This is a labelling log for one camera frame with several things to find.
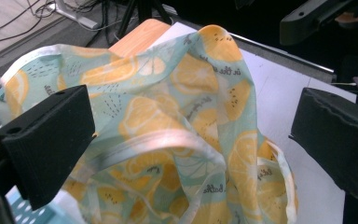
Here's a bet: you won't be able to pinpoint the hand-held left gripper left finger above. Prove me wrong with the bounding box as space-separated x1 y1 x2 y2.
0 84 97 211

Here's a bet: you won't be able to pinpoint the white-framed desk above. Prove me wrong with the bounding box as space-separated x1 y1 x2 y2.
47 0 100 31

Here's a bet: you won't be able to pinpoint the light blue plastic basket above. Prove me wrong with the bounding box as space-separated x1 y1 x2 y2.
5 186 76 224

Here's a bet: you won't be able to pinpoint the black floor cables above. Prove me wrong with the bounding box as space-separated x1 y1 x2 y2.
0 0 129 50

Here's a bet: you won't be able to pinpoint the orange-print fabric bag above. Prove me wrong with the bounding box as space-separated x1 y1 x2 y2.
0 24 299 224

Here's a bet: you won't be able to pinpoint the white table mat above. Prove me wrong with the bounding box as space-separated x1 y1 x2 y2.
154 21 358 224

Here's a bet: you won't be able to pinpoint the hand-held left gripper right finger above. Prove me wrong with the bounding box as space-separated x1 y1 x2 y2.
288 87 358 203

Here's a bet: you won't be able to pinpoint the black stand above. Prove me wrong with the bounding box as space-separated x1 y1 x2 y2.
117 0 175 40

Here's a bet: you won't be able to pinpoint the wooden table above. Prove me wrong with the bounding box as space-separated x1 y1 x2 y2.
0 18 172 156

